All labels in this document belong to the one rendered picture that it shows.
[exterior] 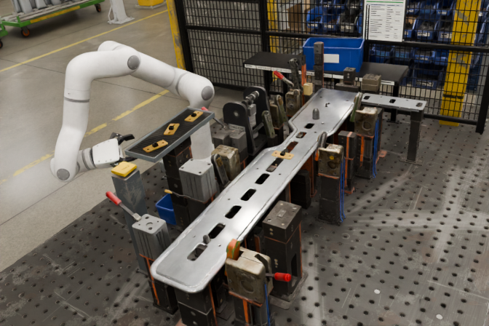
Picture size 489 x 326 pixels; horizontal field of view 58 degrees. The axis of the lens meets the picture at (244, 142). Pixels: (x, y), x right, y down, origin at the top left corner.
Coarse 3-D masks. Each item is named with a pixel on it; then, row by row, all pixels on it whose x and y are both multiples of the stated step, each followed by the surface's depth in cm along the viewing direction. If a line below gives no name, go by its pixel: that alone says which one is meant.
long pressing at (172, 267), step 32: (320, 96) 216; (352, 96) 213; (320, 128) 188; (256, 160) 171; (288, 160) 169; (224, 192) 154; (256, 192) 153; (192, 224) 141; (224, 224) 140; (160, 256) 130; (224, 256) 128; (192, 288) 119
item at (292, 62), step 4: (292, 60) 202; (296, 60) 203; (300, 60) 201; (292, 64) 203; (296, 64) 205; (300, 64) 202; (292, 68) 204; (296, 68) 206; (292, 72) 205; (296, 72) 207; (292, 76) 206; (296, 76) 205; (296, 80) 206; (300, 80) 208; (296, 84) 207; (300, 84) 209; (296, 88) 208; (300, 88) 210; (300, 92) 211
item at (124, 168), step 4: (120, 164) 146; (124, 164) 146; (128, 164) 146; (132, 164) 146; (116, 168) 145; (120, 168) 144; (124, 168) 144; (128, 168) 144; (132, 168) 144; (112, 172) 144; (116, 172) 143; (120, 172) 142; (124, 172) 142; (128, 172) 143; (124, 176) 142
